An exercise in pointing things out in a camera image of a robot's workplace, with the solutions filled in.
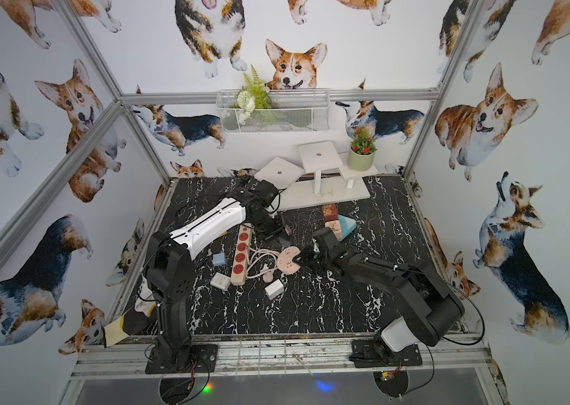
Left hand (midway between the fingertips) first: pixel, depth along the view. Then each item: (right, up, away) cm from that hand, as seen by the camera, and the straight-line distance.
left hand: (290, 235), depth 85 cm
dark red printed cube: (+15, +7, +13) cm, 21 cm away
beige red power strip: (-18, -8, +8) cm, 22 cm away
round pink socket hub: (-2, -10, +5) cm, 11 cm away
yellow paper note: (-55, -29, -6) cm, 62 cm away
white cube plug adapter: (-5, -17, -2) cm, 18 cm away
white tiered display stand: (+11, +21, +23) cm, 33 cm away
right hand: (+1, -10, +1) cm, 10 cm away
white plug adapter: (-24, -16, +3) cm, 29 cm away
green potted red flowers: (+26, +30, +10) cm, 41 cm away
